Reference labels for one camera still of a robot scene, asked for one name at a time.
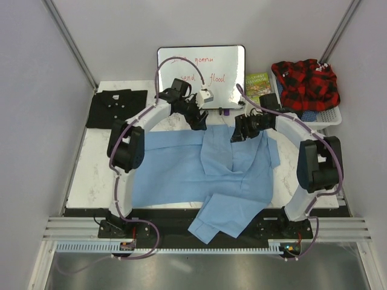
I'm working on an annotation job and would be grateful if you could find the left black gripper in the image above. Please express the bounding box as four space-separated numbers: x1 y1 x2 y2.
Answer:
177 94 208 131

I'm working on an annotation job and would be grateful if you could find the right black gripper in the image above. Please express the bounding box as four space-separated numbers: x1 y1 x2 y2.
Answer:
230 112 270 143

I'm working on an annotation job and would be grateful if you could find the light blue long sleeve shirt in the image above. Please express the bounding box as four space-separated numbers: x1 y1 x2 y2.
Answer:
132 125 280 243

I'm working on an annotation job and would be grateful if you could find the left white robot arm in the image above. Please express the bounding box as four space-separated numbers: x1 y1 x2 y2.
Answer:
107 79 213 237

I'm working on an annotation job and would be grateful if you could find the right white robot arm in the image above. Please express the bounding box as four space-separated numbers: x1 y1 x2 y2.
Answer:
230 96 343 238

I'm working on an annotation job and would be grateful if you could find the green paperback book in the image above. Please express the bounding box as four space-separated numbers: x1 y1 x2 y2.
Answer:
245 72 273 105

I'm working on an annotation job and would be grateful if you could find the white dry-erase board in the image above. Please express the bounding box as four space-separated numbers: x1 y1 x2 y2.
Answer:
157 45 246 109

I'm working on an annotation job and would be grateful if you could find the blue checkered cloth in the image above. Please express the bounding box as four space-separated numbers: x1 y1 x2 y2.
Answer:
302 111 317 122

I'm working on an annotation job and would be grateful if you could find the red black plaid shirt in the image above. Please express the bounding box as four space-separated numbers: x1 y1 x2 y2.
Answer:
271 59 340 112

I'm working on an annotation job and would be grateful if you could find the white plastic basket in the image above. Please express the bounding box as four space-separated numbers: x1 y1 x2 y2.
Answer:
271 72 342 131

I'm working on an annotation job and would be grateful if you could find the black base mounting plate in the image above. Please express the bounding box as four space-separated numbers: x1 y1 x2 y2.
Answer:
65 207 314 250

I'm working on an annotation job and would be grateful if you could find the folded black shirt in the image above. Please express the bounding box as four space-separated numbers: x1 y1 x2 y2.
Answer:
86 89 148 129

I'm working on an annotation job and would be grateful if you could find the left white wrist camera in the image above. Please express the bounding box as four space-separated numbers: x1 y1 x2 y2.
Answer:
196 89 213 109

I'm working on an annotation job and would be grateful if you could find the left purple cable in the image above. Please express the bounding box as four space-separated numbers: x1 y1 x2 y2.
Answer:
108 57 206 261

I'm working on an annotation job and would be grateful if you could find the purple cable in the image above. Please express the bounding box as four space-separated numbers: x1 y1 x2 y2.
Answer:
235 83 344 262
108 57 206 261

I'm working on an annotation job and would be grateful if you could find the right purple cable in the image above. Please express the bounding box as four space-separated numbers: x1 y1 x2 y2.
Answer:
235 83 344 262

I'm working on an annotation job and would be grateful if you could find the white slotted cable duct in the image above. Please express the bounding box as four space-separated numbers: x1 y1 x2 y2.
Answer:
55 240 284 255

